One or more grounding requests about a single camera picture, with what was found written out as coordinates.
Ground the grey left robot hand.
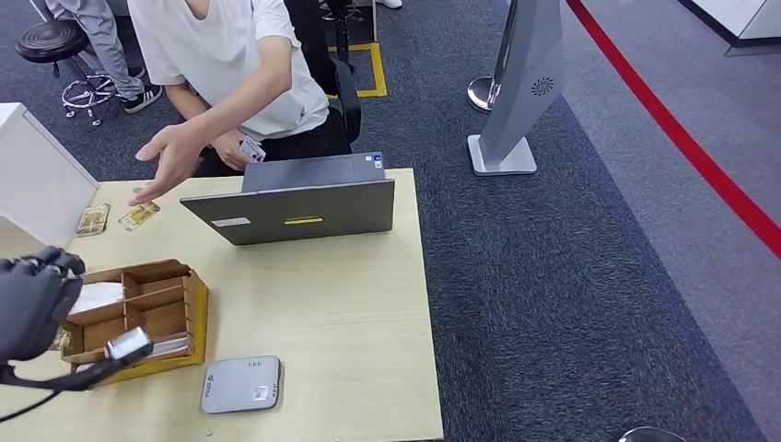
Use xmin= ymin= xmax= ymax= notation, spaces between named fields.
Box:
xmin=0 ymin=245 xmax=87 ymax=362

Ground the person's right hand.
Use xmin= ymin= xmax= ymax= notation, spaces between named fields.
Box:
xmin=211 ymin=129 xmax=258 ymax=172

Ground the person's left hand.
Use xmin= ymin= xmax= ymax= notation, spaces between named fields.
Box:
xmin=128 ymin=124 xmax=209 ymax=207

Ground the seated person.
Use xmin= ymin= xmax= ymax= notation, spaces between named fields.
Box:
xmin=126 ymin=0 xmax=362 ymax=180

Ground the standing person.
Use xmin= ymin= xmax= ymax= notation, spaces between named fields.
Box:
xmin=45 ymin=0 xmax=164 ymax=115

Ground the grey card reader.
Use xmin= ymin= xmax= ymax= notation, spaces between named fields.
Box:
xmin=200 ymin=355 xmax=283 ymax=415

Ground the white tissue paper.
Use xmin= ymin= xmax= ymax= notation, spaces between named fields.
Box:
xmin=70 ymin=281 xmax=125 ymax=316

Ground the grey laptop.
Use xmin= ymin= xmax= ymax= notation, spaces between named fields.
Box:
xmin=180 ymin=151 xmax=397 ymax=247

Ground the black office chair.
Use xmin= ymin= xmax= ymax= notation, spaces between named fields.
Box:
xmin=283 ymin=0 xmax=362 ymax=145

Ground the wooden organizer box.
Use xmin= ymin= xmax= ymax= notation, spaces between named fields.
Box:
xmin=59 ymin=259 xmax=210 ymax=387

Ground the white partition counter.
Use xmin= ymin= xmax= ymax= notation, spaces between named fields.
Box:
xmin=0 ymin=102 xmax=100 ymax=258

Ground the black round stool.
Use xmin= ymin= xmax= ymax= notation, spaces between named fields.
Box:
xmin=15 ymin=19 xmax=117 ymax=127

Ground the chrome stanchion base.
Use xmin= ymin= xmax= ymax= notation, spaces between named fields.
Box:
xmin=466 ymin=76 xmax=502 ymax=115

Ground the grey kiosk stand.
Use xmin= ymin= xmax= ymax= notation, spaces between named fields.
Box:
xmin=466 ymin=0 xmax=565 ymax=178

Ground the round dark stool seat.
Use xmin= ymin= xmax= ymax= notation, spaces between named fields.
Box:
xmin=617 ymin=426 xmax=691 ymax=442

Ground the white desk with dark base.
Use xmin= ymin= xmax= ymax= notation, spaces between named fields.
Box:
xmin=677 ymin=0 xmax=781 ymax=57

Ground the black cable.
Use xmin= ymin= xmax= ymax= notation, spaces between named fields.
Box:
xmin=0 ymin=390 xmax=65 ymax=424

